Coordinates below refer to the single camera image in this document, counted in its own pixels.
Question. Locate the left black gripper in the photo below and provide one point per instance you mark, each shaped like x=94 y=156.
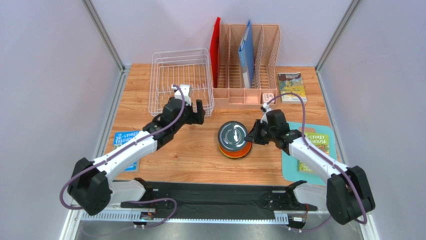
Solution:
x=198 y=118

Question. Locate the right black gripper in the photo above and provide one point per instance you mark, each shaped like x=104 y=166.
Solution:
x=258 y=133

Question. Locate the orange plate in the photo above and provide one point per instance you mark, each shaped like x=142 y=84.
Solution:
x=233 y=153

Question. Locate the red floral plate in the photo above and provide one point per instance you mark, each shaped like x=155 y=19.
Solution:
x=235 y=156

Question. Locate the green plate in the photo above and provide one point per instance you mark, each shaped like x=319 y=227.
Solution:
x=221 y=152

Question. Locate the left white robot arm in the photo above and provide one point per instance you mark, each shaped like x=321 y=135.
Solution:
x=93 y=185

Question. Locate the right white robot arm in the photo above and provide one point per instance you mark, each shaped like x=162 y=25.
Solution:
x=346 y=193

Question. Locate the white power adapter cube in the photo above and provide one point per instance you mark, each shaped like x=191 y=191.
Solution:
x=266 y=97

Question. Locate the pink desk file organizer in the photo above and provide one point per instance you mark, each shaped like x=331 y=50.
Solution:
x=230 y=93

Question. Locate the teal cutting board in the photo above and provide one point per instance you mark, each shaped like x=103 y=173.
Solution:
x=289 y=164

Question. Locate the illustrated book back right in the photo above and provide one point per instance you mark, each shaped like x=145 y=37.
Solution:
x=292 y=82

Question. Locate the green storey treehouse book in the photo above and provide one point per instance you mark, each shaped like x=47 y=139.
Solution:
x=321 y=141

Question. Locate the red folder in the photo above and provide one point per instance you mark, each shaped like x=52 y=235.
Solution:
x=214 y=51

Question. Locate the blue storey treehouse book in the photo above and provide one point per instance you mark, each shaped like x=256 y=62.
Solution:
x=121 y=138

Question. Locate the blue folder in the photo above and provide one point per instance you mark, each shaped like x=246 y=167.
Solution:
x=246 y=56

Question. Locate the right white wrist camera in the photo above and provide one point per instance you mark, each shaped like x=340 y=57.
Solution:
x=265 y=108

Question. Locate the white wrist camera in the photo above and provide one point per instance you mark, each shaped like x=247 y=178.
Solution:
x=265 y=108
x=183 y=92

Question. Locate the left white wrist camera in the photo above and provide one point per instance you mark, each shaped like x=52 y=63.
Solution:
x=183 y=92

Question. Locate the white wire dish rack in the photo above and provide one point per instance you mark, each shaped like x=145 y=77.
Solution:
x=181 y=67

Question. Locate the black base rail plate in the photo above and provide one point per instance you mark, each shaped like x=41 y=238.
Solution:
x=218 y=201

